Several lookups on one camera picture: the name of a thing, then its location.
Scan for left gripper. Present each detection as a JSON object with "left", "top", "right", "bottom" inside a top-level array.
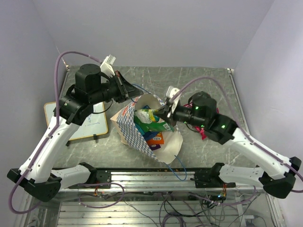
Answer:
[{"left": 89, "top": 70, "right": 144, "bottom": 105}]

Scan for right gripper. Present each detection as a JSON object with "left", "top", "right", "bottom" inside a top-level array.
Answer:
[{"left": 153, "top": 101, "right": 207, "bottom": 128}]

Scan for green yellow candy bag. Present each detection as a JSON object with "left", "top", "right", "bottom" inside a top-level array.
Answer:
[{"left": 134, "top": 109, "right": 174, "bottom": 132}]

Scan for blue gummy snack bag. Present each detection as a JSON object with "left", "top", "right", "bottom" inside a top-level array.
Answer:
[{"left": 135, "top": 123, "right": 156, "bottom": 141}]

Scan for orange Fox's candy pack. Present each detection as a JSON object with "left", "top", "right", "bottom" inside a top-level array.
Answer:
[{"left": 146, "top": 132, "right": 164, "bottom": 146}]

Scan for blue checkered paper bag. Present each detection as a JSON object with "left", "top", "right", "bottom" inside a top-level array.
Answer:
[{"left": 111, "top": 92, "right": 183, "bottom": 170}]

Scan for red crisps bag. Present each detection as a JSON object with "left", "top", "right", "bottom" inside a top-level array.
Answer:
[{"left": 184, "top": 102, "right": 193, "bottom": 109}]

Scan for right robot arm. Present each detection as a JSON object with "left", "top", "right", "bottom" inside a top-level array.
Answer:
[{"left": 155, "top": 92, "right": 302, "bottom": 199}]

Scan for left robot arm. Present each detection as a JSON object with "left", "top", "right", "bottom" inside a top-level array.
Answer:
[{"left": 7, "top": 64, "right": 143, "bottom": 202}]

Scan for small whiteboard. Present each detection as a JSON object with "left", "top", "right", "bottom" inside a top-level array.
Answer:
[{"left": 44, "top": 102, "right": 108, "bottom": 146}]

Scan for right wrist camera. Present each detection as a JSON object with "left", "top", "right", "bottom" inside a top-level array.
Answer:
[{"left": 166, "top": 86, "right": 180, "bottom": 104}]

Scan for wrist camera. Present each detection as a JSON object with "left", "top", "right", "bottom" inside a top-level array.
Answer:
[
  {"left": 166, "top": 86, "right": 180, "bottom": 104},
  {"left": 100, "top": 54, "right": 116, "bottom": 77}
]

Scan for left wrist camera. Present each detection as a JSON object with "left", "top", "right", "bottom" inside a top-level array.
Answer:
[{"left": 100, "top": 54, "right": 116, "bottom": 77}]

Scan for aluminium frame rail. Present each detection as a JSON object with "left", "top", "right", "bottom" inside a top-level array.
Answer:
[{"left": 26, "top": 171, "right": 274, "bottom": 192}]

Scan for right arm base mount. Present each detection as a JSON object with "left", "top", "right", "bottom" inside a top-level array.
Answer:
[{"left": 190, "top": 168, "right": 236, "bottom": 188}]

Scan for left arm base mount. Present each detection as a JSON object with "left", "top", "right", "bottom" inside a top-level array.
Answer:
[{"left": 69, "top": 169, "right": 112, "bottom": 189}]

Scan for loose cables under table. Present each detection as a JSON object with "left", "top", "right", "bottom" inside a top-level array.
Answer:
[{"left": 127, "top": 191, "right": 266, "bottom": 227}]

